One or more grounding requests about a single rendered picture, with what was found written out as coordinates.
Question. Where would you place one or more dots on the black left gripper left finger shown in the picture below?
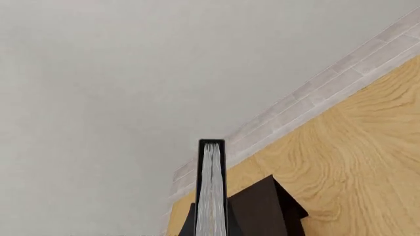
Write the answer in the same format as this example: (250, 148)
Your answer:
(189, 225)

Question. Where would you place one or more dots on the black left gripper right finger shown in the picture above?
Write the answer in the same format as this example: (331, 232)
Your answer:
(231, 225)

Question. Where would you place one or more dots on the dark brown desk caddy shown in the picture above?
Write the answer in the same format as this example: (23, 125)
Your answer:
(262, 209)

